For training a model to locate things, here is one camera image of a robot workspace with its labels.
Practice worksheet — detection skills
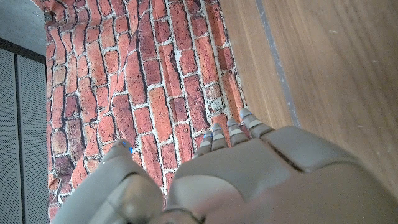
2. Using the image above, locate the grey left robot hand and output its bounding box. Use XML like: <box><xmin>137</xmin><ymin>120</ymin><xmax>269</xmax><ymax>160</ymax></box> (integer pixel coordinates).
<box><xmin>51</xmin><ymin>108</ymin><xmax>398</xmax><ymax>224</ymax></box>

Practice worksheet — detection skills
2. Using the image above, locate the grey tape outline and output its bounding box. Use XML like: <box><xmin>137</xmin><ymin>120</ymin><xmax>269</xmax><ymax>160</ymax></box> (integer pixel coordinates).
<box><xmin>255</xmin><ymin>0</ymin><xmax>302</xmax><ymax>128</ymax></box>

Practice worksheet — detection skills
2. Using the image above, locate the printed red brick backdrop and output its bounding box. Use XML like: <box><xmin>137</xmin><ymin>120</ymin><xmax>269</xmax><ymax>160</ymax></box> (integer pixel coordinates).
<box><xmin>30</xmin><ymin>0</ymin><xmax>249</xmax><ymax>222</ymax></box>

